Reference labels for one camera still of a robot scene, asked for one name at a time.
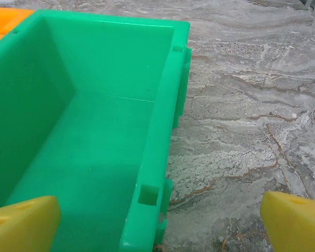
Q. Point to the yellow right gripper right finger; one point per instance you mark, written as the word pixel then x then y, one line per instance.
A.
pixel 296 225

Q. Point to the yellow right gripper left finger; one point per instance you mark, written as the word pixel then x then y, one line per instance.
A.
pixel 23 225

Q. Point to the green plastic bin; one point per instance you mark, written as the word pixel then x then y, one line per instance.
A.
pixel 94 131

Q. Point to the orange plastic bin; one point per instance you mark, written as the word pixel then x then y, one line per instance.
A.
pixel 2 23

